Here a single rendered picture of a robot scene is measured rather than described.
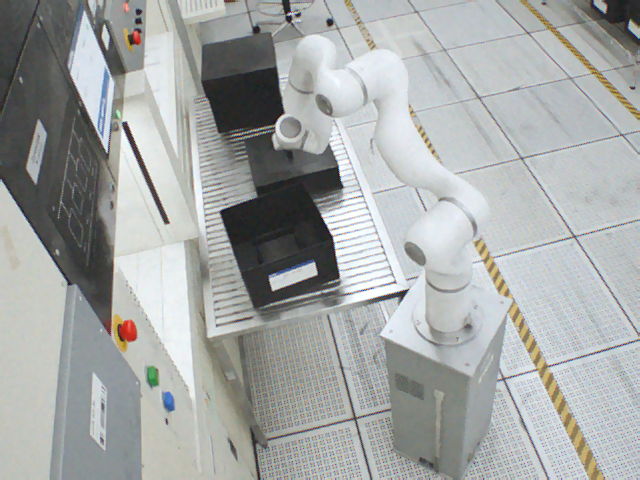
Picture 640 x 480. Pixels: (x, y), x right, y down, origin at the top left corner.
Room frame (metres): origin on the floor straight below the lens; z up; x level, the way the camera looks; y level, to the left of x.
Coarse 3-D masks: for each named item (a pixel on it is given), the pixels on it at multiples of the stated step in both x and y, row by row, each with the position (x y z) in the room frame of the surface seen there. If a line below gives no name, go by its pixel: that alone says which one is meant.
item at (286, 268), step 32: (288, 192) 1.46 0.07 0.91; (224, 224) 1.35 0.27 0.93; (256, 224) 1.43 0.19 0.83; (288, 224) 1.45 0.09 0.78; (320, 224) 1.33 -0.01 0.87; (256, 256) 1.35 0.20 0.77; (288, 256) 1.17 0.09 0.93; (320, 256) 1.19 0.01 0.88; (256, 288) 1.15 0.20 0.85; (288, 288) 1.17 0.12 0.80
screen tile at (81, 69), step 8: (80, 48) 1.18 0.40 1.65; (80, 56) 1.15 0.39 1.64; (80, 64) 1.13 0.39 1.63; (80, 72) 1.11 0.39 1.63; (88, 72) 1.16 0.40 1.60; (80, 80) 1.09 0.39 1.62; (80, 88) 1.07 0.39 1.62; (96, 88) 1.17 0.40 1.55; (88, 96) 1.10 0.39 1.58; (96, 96) 1.15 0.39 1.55; (88, 104) 1.07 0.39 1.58; (96, 104) 1.12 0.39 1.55
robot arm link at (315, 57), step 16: (304, 48) 1.31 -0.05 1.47; (320, 48) 1.28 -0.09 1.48; (304, 64) 1.30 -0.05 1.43; (320, 64) 1.22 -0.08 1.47; (336, 64) 1.27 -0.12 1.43; (304, 80) 1.32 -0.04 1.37; (320, 80) 1.17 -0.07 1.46; (336, 80) 1.15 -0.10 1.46; (352, 80) 1.15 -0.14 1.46; (320, 96) 1.14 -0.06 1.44; (336, 96) 1.12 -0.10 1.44; (352, 96) 1.13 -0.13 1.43; (336, 112) 1.12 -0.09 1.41; (352, 112) 1.13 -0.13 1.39
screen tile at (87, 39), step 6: (84, 24) 1.28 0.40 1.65; (84, 30) 1.26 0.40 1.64; (90, 30) 1.31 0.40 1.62; (84, 36) 1.25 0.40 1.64; (90, 36) 1.29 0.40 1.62; (84, 42) 1.23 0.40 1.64; (90, 42) 1.27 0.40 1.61; (84, 48) 1.21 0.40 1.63; (90, 48) 1.25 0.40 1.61; (96, 48) 1.30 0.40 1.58; (96, 54) 1.28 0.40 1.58; (96, 60) 1.26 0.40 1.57; (102, 60) 1.31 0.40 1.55; (90, 66) 1.20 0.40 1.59; (96, 66) 1.24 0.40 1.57; (96, 72) 1.22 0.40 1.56; (96, 78) 1.20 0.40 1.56
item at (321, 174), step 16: (256, 144) 1.80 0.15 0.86; (256, 160) 1.71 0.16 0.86; (272, 160) 1.69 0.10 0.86; (288, 160) 1.67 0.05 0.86; (304, 160) 1.66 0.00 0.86; (320, 160) 1.64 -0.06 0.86; (336, 160) 1.62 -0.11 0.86; (256, 176) 1.62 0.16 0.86; (272, 176) 1.61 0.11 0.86; (288, 176) 1.59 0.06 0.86; (304, 176) 1.58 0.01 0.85; (320, 176) 1.59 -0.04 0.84; (336, 176) 1.59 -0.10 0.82; (256, 192) 1.65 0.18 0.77; (320, 192) 1.59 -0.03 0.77
